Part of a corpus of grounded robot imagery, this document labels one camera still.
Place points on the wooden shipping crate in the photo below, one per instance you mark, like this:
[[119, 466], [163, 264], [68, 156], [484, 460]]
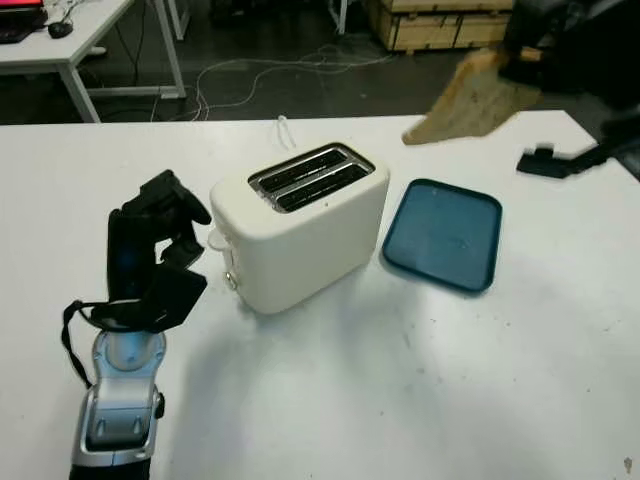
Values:
[[430, 30]]

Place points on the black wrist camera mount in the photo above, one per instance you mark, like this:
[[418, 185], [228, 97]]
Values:
[[175, 295], [542, 162]]

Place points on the silver toaster knob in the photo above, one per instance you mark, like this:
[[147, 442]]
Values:
[[231, 281]]

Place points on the white office desk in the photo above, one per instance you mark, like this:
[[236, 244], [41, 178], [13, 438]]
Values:
[[30, 50]]

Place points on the black laptop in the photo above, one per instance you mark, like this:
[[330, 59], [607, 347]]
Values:
[[20, 22]]

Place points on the black computer mouse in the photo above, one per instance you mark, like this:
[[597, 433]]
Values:
[[60, 29]]

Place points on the white toaster lever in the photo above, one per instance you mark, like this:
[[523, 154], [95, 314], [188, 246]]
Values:
[[219, 241]]

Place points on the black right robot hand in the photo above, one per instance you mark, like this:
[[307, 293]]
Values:
[[590, 45]]

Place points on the blue plastic tray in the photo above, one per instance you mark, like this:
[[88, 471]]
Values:
[[440, 240]]

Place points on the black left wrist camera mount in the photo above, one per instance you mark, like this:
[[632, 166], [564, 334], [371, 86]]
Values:
[[175, 295]]

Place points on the brown bread slice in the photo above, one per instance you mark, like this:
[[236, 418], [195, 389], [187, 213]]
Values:
[[465, 110]]

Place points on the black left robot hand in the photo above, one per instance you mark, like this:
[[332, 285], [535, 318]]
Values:
[[125, 250]]

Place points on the white two-slot toaster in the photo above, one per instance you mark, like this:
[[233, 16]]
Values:
[[310, 250]]

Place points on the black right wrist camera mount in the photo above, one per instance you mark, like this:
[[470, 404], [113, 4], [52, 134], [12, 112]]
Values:
[[542, 162]]

